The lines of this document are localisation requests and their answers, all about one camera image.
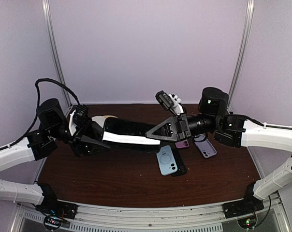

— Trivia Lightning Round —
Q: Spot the light blue cased phone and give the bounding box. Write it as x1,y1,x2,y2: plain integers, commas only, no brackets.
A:
156,145,178,176

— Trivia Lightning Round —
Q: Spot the right aluminium post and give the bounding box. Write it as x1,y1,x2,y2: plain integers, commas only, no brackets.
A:
227,0,255,110

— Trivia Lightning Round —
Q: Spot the aluminium post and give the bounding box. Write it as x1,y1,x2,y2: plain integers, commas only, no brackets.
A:
41,0,72,107
227,0,255,110

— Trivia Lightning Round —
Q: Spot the white teacup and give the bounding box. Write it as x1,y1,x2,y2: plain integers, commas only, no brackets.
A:
91,116,107,128

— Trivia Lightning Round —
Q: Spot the left aluminium post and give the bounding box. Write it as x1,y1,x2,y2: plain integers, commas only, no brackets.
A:
41,0,72,107

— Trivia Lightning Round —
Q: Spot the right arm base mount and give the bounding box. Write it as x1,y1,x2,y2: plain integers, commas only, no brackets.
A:
222,182,272,231

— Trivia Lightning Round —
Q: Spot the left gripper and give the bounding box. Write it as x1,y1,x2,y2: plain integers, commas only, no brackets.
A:
49,116,116,157

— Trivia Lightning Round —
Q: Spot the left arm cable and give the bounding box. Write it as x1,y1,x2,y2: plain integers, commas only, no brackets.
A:
0,77,81,153

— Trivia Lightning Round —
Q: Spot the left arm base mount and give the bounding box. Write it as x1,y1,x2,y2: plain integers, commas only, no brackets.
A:
33,184,78,231

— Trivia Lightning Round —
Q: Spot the aluminium front rail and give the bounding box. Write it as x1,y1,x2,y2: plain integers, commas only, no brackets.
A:
15,197,289,232

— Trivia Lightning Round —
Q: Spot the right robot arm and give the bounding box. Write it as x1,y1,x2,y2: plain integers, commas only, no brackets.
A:
146,87,292,214

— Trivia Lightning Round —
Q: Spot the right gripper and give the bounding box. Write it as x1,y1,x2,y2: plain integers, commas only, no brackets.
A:
145,113,219,145

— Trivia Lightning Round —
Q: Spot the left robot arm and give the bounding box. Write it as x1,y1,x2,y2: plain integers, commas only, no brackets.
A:
0,98,110,215

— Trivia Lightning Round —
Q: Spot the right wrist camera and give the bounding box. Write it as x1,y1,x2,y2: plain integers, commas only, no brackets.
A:
155,90,186,116

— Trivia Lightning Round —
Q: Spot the pink phone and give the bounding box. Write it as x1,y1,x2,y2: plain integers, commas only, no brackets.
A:
175,140,190,149

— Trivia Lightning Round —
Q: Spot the black cased phone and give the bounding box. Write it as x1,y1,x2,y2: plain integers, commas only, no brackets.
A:
102,117,161,153

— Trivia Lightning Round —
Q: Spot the black phone under blue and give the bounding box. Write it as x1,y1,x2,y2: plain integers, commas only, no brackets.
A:
171,149,187,177

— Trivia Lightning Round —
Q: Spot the lavender phone case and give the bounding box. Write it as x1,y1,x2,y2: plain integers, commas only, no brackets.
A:
193,136,217,159

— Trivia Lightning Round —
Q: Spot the beige saucer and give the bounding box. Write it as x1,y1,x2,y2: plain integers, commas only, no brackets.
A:
103,115,118,118

